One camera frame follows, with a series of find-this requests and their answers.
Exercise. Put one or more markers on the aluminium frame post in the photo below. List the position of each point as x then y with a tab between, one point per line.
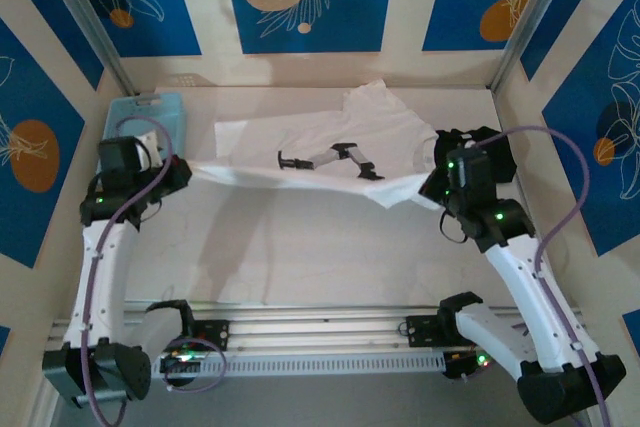
525	22
85	12

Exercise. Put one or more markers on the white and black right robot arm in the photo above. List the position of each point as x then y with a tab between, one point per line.
530	287

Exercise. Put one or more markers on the light blue plastic basket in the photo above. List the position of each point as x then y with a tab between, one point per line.
130	107

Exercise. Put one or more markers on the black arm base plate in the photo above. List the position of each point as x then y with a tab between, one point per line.
420	331
217	334

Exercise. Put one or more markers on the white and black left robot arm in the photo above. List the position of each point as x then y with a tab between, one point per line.
100	287

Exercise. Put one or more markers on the folded black t-shirt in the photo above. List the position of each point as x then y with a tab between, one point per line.
502	162

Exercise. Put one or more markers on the white t-shirt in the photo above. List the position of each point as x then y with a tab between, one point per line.
300	142

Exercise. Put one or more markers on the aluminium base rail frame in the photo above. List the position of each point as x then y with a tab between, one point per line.
320	329

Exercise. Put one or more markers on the black controller board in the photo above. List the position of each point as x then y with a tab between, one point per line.
457	364
181	372

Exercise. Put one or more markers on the white perforated bracket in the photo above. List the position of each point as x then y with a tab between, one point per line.
187	79

